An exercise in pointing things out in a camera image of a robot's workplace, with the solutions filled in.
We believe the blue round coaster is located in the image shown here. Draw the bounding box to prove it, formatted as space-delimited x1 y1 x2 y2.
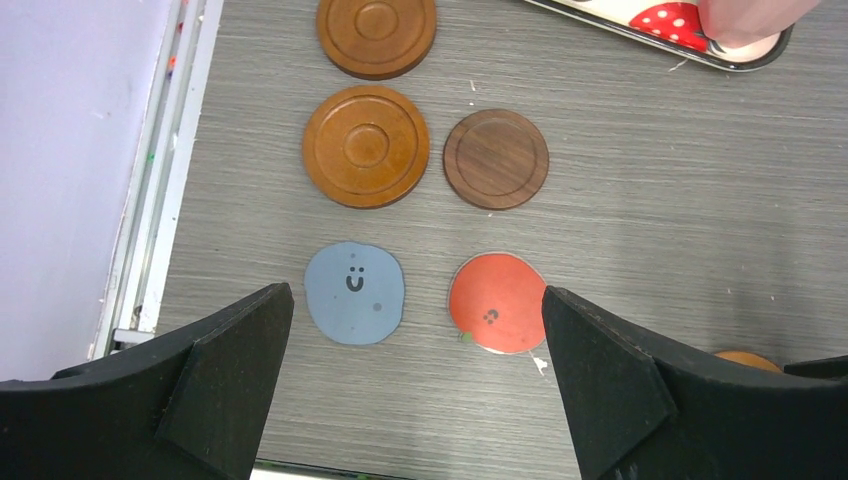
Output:
304 242 406 346

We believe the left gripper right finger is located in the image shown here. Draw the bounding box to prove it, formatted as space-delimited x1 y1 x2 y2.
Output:
541 286 847 479

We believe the dark walnut round coaster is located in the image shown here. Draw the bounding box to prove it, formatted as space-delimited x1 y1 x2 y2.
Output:
442 109 550 210

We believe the cream serving tray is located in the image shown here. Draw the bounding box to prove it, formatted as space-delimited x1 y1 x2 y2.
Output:
529 0 793 72

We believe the light orange round coaster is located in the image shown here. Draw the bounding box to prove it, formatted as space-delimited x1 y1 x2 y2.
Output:
716 350 783 373

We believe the red apple smiley coaster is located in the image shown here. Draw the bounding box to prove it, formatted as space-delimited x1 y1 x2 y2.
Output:
447 252 547 355

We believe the brown ridged wooden coaster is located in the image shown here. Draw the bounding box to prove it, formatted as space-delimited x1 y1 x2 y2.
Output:
301 85 430 209

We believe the pink white mug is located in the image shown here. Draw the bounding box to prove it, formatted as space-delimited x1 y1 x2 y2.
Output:
698 0 820 48

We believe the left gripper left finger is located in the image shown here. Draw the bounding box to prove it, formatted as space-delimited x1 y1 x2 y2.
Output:
1 283 294 479

